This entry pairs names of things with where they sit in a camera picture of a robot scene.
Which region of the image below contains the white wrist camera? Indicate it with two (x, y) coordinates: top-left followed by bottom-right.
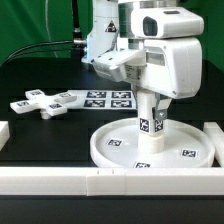
(131, 7), (204, 39)

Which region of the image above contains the white rail block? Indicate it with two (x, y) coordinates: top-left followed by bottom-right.
(203, 122), (224, 168)
(0, 121), (10, 151)

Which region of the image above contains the white cross-shaped table base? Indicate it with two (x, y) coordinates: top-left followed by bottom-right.
(10, 89), (77, 120)

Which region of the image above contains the white right rail block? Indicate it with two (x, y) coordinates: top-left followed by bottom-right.
(203, 122), (224, 168)

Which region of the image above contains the white round table top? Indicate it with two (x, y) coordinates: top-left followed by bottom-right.
(90, 118), (215, 168)

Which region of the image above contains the white marker sheet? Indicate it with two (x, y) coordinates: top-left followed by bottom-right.
(65, 90), (137, 110)

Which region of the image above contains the white front rail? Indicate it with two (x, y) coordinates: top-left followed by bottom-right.
(0, 167), (224, 196)

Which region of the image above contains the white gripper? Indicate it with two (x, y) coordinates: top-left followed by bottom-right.
(92, 37), (202, 132)

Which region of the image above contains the white left rail block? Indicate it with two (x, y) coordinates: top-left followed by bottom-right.
(0, 121), (10, 151)

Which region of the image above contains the black upright cable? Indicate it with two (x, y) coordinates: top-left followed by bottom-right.
(71, 0), (83, 42)

